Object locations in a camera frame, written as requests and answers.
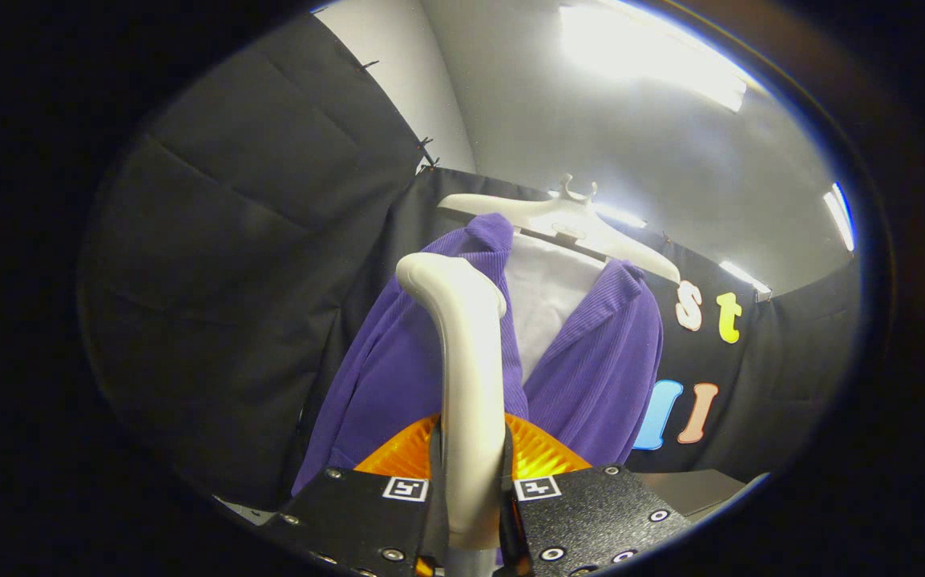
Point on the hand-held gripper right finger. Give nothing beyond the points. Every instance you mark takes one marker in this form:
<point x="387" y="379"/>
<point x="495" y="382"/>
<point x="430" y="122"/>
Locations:
<point x="583" y="513"/>

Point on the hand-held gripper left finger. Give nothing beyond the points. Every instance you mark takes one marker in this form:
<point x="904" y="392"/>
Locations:
<point x="366" y="513"/>

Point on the white garment steamer head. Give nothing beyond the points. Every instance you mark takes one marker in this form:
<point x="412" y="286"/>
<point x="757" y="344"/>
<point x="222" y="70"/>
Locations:
<point x="470" y="377"/>

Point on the grey drawer cabinet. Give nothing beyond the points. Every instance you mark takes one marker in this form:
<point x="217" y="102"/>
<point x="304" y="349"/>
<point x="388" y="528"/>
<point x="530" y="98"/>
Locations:
<point x="691" y="490"/>

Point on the white cloth panel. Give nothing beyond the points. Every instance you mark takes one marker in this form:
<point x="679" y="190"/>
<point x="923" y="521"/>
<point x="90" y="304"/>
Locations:
<point x="547" y="296"/>

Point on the black backdrop cloth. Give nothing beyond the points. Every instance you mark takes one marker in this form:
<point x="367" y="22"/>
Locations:
<point x="230" y="280"/>

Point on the ceiling light panel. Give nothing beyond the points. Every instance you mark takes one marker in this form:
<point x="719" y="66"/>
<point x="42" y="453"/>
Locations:
<point x="745" y="277"/>
<point x="841" y="218"/>
<point x="621" y="215"/>

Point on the white plastic hanger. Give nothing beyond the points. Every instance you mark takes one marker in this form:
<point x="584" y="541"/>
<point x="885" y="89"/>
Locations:
<point x="567" y="220"/>

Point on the large ceiling light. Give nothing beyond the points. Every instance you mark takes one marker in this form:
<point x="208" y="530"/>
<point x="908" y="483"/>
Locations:
<point x="655" y="56"/>

